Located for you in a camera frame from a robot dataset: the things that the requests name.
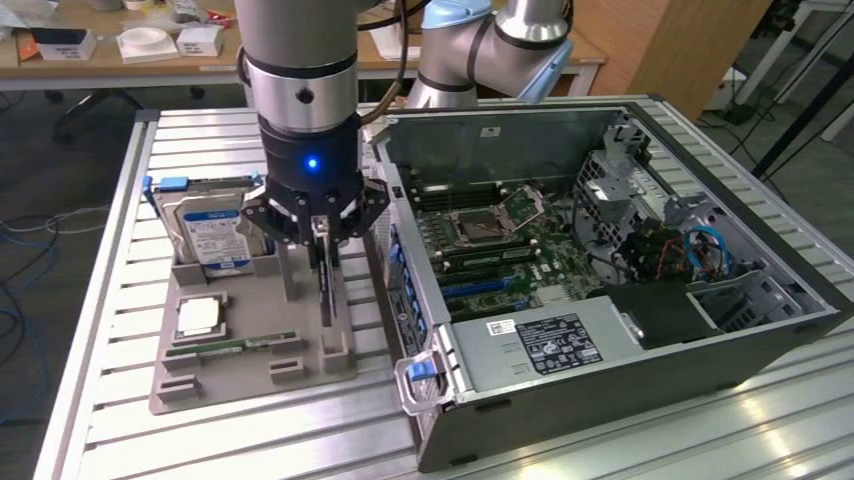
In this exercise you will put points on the black stand pole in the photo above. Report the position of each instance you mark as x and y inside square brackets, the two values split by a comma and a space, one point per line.
[804, 105]

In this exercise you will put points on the CPU socket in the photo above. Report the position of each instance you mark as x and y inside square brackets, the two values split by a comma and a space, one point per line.
[481, 227]

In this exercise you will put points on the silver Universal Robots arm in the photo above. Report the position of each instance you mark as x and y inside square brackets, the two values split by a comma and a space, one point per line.
[301, 50]

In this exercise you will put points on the white box with black lid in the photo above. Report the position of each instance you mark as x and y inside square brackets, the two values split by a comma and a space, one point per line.
[63, 45]

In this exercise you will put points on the wooden cabinet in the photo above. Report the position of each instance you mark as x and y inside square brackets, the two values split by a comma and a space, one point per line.
[668, 50]

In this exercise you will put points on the grey power supply unit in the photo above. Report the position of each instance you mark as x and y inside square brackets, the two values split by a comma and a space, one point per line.
[494, 360]

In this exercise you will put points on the white floor box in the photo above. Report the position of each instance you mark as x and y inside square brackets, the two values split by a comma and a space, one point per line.
[724, 90]

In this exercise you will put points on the graphics card with black fan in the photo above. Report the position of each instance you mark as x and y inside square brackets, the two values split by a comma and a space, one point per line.
[329, 300]

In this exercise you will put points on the green RAM stick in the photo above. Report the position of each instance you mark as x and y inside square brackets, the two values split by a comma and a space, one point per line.
[227, 345]

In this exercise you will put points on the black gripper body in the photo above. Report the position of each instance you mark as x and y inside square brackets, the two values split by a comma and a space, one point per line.
[310, 160]

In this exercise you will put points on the white bowl holder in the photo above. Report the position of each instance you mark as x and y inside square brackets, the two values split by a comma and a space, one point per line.
[147, 47]

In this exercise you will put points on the silver perforated drive cage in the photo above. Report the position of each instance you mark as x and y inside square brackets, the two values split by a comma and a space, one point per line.
[610, 215]

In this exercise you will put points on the plain white box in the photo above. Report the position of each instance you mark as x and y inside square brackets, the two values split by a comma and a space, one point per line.
[199, 42]

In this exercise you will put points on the metal socket cover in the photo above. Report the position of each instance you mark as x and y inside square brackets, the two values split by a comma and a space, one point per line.
[521, 202]

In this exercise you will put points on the black plastic cover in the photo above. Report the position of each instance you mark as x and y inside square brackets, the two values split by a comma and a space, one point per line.
[661, 310]

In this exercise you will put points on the grey parts rack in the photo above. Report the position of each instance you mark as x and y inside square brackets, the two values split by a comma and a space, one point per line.
[247, 370]

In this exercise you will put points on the silver CPU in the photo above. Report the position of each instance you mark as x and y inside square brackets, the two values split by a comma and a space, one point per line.
[199, 317]

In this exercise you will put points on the grey disk bay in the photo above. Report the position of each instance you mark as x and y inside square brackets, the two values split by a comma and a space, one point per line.
[754, 300]

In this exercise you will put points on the blue expansion slot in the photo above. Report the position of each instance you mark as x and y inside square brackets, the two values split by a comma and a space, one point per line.
[474, 289]

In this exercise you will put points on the black office chair base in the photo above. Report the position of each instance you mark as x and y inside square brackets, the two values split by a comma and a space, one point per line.
[87, 107]

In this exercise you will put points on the black open PC case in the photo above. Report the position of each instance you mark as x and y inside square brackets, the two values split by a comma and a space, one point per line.
[601, 415]

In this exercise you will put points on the green motherboard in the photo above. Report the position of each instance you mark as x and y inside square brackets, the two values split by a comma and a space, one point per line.
[563, 250]

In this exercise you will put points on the white paper stack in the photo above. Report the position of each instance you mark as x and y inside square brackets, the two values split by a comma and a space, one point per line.
[383, 47]

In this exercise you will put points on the hard disk in blue carrier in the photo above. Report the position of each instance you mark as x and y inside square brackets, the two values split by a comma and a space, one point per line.
[207, 240]

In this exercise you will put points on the wooden desk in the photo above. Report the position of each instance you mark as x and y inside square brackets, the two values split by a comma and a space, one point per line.
[100, 70]

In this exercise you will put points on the black labelled RAM stick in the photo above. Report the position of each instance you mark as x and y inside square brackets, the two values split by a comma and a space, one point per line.
[494, 260]

